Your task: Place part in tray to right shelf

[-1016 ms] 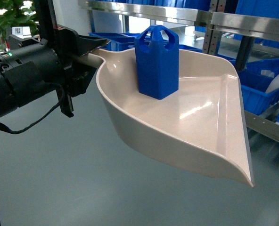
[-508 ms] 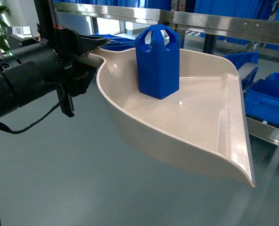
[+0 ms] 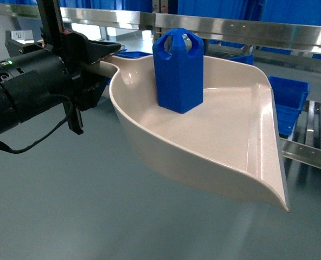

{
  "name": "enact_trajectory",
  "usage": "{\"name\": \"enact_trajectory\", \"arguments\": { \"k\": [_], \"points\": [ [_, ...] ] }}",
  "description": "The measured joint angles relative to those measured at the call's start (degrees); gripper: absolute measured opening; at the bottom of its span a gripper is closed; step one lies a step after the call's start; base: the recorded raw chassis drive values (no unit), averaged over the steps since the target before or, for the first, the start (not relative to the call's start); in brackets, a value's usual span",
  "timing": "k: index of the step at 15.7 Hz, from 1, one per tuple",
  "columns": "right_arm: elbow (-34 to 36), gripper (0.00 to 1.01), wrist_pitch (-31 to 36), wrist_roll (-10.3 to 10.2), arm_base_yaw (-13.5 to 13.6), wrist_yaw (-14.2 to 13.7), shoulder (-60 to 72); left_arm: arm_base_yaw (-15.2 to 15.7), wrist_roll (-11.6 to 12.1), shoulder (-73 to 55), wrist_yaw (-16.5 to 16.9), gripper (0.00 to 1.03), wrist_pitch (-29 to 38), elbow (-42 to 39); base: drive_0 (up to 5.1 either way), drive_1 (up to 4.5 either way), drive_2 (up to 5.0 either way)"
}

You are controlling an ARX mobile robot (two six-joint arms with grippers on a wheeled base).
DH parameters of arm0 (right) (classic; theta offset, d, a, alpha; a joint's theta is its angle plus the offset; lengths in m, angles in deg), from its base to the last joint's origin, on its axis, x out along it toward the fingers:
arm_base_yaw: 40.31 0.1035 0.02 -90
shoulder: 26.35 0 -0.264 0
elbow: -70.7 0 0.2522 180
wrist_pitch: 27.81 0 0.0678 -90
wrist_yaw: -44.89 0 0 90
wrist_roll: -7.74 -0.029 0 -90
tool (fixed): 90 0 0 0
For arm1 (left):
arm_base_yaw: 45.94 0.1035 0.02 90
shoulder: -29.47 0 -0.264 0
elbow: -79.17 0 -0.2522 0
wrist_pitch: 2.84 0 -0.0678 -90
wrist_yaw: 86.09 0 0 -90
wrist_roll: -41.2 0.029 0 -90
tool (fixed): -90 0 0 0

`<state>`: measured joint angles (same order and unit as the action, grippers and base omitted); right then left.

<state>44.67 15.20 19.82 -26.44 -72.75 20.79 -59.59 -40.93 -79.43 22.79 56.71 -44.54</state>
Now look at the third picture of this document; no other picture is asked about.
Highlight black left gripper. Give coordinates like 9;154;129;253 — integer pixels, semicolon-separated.
5;31;121;134

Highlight blue plastic hexagonal part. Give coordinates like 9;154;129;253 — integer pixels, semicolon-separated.
152;28;204;114

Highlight beige plastic dustpan tray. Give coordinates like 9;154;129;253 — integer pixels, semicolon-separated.
87;55;290;211

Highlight stainless steel flow rack shelf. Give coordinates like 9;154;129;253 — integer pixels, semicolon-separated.
0;3;321;169

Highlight black vertical camera mast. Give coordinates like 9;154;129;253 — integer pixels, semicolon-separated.
37;0;63;52

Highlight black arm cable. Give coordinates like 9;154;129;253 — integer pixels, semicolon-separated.
0;94;75;154

